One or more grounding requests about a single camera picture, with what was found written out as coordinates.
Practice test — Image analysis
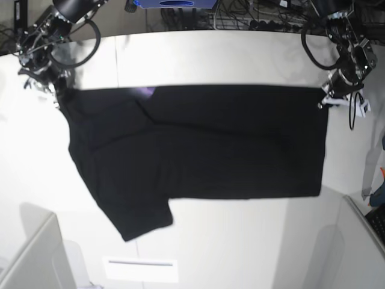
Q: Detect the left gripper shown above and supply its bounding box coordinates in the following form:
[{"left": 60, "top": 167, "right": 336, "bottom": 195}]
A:
[{"left": 318, "top": 76, "right": 364, "bottom": 109}]

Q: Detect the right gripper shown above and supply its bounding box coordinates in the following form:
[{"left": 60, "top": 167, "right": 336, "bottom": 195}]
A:
[{"left": 23, "top": 66, "right": 71, "bottom": 108}]

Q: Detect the black T-shirt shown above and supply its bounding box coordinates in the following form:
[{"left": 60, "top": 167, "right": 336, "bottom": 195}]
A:
[{"left": 58, "top": 85, "right": 328, "bottom": 241}]

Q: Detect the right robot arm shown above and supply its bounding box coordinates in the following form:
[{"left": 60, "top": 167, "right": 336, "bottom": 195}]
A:
[{"left": 16, "top": 1, "right": 107, "bottom": 107}]

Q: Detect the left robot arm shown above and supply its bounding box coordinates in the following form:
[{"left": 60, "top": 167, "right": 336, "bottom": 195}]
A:
[{"left": 301, "top": 1, "right": 384, "bottom": 109}]

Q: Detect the black keyboard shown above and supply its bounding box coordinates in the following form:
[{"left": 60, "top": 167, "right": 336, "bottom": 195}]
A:
[{"left": 365, "top": 205, "right": 385, "bottom": 248}]

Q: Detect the blue box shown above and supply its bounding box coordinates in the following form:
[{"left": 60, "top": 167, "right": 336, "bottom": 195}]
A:
[{"left": 134, "top": 0, "right": 217, "bottom": 9}]

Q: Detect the grey right partition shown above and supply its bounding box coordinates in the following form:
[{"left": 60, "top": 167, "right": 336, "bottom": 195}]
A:
[{"left": 304, "top": 196, "right": 384, "bottom": 288}]

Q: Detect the grey partition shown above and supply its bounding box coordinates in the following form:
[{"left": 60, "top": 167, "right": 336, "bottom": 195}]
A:
[
  {"left": 1, "top": 213, "right": 76, "bottom": 288},
  {"left": 304, "top": 196, "right": 384, "bottom": 288}
]

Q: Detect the grey left partition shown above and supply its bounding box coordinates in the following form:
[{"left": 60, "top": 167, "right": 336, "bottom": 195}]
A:
[{"left": 1, "top": 213, "right": 76, "bottom": 288}]

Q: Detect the white table slot plate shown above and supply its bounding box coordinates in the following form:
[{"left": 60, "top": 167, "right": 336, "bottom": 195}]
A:
[{"left": 102, "top": 256, "right": 179, "bottom": 283}]

